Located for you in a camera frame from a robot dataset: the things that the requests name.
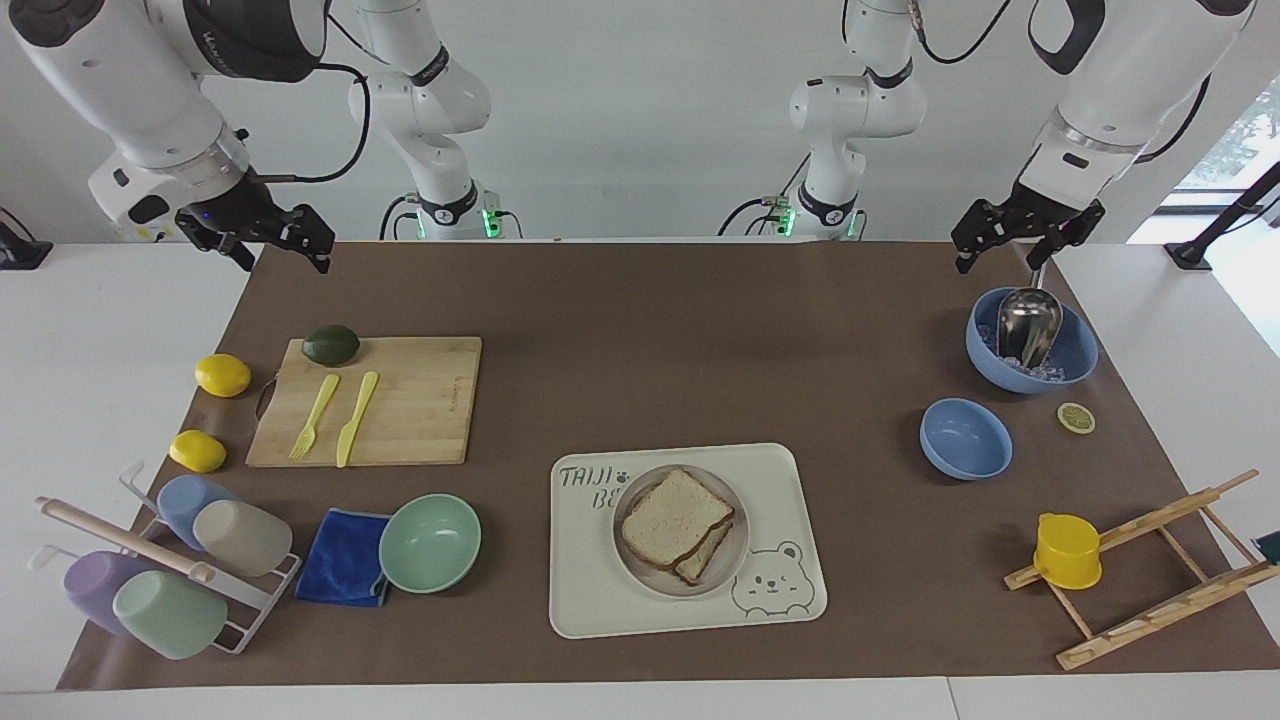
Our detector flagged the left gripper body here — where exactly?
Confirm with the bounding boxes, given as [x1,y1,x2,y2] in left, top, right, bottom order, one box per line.
[1006,176,1081,231]

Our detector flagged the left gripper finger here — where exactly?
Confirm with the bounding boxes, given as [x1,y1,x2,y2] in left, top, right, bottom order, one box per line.
[951,199,1019,275]
[1028,200,1107,273]

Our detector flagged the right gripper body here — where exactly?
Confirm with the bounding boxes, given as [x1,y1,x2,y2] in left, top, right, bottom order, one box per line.
[196,178,285,241]

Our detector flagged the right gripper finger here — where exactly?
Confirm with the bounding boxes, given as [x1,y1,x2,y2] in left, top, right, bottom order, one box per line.
[266,204,336,275]
[176,208,257,273]

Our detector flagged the round beige plate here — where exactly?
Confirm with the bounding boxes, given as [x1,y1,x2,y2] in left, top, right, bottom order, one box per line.
[612,464,751,599]

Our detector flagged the metal scoop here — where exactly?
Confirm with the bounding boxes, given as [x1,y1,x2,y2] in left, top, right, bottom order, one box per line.
[995,256,1064,370]

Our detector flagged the green avocado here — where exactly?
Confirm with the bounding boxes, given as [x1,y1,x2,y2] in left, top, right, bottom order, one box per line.
[302,324,361,368]

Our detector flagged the large blue bowl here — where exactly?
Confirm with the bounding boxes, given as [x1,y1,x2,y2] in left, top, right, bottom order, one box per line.
[965,287,1099,395]

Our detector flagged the yellow lemon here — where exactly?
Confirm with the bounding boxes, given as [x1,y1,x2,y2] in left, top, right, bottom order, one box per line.
[194,353,253,399]
[168,429,228,474]

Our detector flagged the clear ice cubes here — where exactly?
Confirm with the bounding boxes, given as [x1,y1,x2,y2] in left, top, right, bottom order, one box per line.
[978,322,1071,385]

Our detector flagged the black stand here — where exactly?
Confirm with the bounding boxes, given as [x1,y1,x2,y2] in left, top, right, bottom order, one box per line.
[1164,160,1280,272]
[0,206,54,271]

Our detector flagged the yellow plastic fork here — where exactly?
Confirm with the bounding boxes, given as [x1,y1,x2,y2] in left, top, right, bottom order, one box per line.
[289,373,342,462]

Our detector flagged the yellow plastic knife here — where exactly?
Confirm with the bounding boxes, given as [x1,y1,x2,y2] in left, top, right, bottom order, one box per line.
[335,371,381,469]

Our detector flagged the wooden cutting board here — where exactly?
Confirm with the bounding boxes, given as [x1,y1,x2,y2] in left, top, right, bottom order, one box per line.
[246,336,483,469]

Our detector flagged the small blue bowl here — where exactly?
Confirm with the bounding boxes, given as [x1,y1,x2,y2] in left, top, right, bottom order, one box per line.
[919,398,1014,482]

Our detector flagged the blue cup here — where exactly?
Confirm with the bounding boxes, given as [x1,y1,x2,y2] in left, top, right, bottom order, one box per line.
[156,474,241,551]

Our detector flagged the beige cup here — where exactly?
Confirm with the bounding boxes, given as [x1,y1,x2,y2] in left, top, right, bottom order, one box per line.
[192,499,294,578]

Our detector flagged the yellow cup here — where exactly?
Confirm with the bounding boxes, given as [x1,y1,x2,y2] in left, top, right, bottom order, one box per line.
[1033,513,1103,590]

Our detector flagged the blue cloth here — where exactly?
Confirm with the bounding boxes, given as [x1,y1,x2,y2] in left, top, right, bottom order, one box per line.
[294,508,393,609]

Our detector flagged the green bowl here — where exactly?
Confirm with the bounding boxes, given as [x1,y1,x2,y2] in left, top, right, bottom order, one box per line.
[378,494,483,595]

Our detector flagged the purple cup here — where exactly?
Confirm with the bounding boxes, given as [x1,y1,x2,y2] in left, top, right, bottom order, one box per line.
[63,550,161,636]

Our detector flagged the green cup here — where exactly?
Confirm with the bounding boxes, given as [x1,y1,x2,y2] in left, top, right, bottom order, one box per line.
[112,570,229,661]

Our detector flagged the wooden rack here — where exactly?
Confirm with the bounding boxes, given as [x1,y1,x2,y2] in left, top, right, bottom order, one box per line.
[1004,469,1280,671]

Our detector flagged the bread slice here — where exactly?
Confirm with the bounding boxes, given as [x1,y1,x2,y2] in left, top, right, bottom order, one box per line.
[673,520,737,587]
[621,468,736,571]

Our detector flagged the cream tray with bear print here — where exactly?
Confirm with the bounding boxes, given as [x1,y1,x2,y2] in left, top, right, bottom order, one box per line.
[549,443,829,640]

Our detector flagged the black cable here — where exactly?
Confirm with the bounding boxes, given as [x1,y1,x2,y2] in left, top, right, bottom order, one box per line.
[246,14,373,186]
[717,152,813,239]
[1136,74,1213,165]
[378,193,425,242]
[906,0,1015,65]

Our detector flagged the white wire cup rack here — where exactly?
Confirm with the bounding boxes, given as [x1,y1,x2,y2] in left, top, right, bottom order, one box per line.
[28,460,303,657]

